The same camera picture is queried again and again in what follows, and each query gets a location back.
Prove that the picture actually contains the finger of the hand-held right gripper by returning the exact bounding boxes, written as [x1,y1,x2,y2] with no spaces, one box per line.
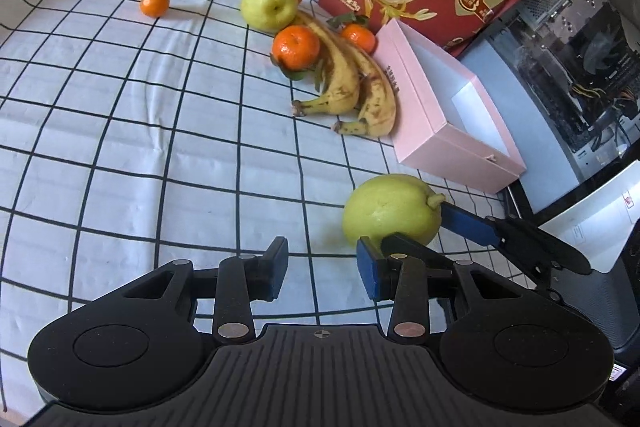
[441,203,593,276]
[381,233,454,271]

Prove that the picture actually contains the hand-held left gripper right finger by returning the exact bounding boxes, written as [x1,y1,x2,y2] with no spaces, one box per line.
[356,239,541,341]

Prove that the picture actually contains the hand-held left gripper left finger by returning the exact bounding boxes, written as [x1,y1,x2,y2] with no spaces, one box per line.
[122,236,290,342]

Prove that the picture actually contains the green pear with stem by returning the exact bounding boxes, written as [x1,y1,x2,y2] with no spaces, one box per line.
[342,173,446,250]

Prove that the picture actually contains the pink cardboard box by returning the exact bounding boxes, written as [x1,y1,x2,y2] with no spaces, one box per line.
[374,18,527,194]

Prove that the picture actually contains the spotted yellow banana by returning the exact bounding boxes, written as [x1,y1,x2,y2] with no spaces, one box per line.
[291,9,362,116]
[333,34,398,138]

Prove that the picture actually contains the orange mandarin with leaves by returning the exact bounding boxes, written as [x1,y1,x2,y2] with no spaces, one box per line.
[270,24,326,82]
[327,13,377,55]

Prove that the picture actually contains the round green pear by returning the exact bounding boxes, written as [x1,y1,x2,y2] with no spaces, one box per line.
[241,0,299,32]

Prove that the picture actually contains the black white checkered sheet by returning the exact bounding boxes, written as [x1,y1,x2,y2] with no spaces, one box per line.
[0,0,551,410]

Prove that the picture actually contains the open computer case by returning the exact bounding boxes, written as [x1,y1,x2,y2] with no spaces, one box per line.
[460,0,640,228]

